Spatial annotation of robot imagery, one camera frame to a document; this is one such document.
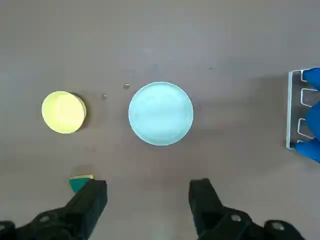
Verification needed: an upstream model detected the blue cloth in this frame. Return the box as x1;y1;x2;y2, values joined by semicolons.
296;66;320;165

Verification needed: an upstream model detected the pale green round plate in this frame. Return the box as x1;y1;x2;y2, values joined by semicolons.
128;81;195;147

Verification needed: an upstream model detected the metal dish rack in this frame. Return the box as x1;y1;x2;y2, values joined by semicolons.
285;67;320;151

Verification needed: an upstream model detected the green and yellow sponge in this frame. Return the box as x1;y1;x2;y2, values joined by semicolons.
69;174;95;194

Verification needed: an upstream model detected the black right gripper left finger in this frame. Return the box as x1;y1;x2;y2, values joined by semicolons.
0;178;108;240

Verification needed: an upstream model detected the small yellow dish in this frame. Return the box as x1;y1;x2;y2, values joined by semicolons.
41;90;88;135

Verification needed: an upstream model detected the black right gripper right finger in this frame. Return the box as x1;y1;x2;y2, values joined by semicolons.
188;177;307;240

